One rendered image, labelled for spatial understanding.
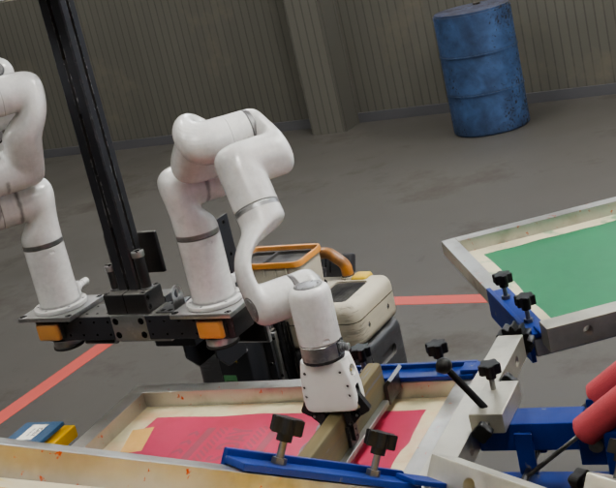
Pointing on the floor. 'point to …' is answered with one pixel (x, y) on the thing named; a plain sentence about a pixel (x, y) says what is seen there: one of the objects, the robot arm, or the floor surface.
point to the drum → (481, 68)
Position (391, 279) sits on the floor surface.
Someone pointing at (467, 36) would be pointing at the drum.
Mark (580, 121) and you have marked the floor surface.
